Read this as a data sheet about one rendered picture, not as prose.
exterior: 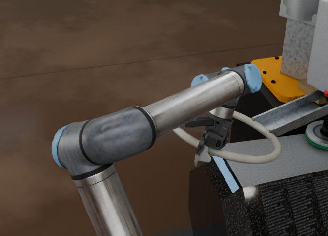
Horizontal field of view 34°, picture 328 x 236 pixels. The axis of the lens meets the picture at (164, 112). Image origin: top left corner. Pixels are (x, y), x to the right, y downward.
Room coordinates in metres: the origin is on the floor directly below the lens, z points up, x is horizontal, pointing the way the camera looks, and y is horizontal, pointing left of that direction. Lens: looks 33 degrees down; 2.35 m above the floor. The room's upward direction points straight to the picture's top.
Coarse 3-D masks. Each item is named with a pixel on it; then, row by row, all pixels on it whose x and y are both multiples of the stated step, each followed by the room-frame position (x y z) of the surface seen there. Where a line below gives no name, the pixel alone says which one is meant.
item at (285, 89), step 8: (280, 56) 3.11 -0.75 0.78; (256, 64) 3.00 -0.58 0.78; (264, 64) 3.00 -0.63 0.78; (272, 64) 3.00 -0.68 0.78; (280, 64) 3.00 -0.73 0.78; (264, 72) 2.88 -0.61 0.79; (272, 72) 2.90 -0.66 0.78; (264, 80) 2.82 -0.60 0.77; (272, 80) 2.78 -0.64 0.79; (280, 80) 2.80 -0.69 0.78; (288, 80) 2.80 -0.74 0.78; (296, 80) 2.80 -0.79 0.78; (272, 88) 2.71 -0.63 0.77; (280, 88) 2.70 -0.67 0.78; (288, 88) 2.70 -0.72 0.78; (296, 88) 2.70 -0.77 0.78; (280, 96) 2.62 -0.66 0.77; (288, 96) 2.61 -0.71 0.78; (296, 96) 2.62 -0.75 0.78
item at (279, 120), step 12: (312, 96) 2.14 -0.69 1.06; (324, 96) 2.18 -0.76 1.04; (276, 108) 2.02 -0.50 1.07; (288, 108) 2.06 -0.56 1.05; (300, 108) 2.08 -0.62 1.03; (312, 108) 2.08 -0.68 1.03; (324, 108) 2.03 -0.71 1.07; (252, 120) 1.96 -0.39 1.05; (264, 120) 1.99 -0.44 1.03; (276, 120) 2.00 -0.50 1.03; (288, 120) 1.99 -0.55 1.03; (300, 120) 1.95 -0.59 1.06; (312, 120) 1.99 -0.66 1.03; (276, 132) 1.88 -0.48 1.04
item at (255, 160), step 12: (240, 120) 1.99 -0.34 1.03; (180, 132) 1.66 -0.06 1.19; (264, 132) 1.88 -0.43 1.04; (192, 144) 1.61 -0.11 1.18; (276, 144) 1.76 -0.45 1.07; (228, 156) 1.56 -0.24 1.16; (240, 156) 1.57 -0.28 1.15; (252, 156) 1.59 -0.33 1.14; (264, 156) 1.61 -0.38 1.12; (276, 156) 1.65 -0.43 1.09
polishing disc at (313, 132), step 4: (320, 120) 2.26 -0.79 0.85; (312, 124) 2.22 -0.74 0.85; (316, 124) 2.22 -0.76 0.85; (320, 124) 2.22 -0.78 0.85; (308, 128) 2.19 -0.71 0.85; (312, 128) 2.19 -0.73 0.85; (316, 128) 2.19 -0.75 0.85; (320, 128) 2.19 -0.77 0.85; (308, 132) 2.15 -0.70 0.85; (312, 132) 2.15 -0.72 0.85; (316, 132) 2.15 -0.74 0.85; (308, 136) 2.12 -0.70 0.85; (312, 136) 2.12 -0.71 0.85; (316, 136) 2.12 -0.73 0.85; (320, 136) 2.12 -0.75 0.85; (324, 136) 2.12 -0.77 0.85; (312, 140) 2.10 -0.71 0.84; (316, 140) 2.09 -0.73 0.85; (320, 140) 2.09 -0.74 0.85; (324, 140) 2.09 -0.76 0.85; (320, 144) 2.07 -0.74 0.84; (324, 144) 2.06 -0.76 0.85
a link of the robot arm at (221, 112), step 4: (216, 108) 1.59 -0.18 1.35; (220, 108) 1.58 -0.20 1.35; (224, 108) 1.58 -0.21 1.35; (228, 108) 1.58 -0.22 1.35; (212, 112) 1.59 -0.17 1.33; (216, 112) 1.58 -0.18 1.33; (220, 112) 1.58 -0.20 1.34; (224, 112) 1.58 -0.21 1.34; (228, 112) 1.58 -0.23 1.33; (232, 112) 1.59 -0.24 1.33; (216, 116) 1.58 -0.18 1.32; (220, 116) 1.57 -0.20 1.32; (224, 116) 1.57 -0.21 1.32; (228, 116) 1.58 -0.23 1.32
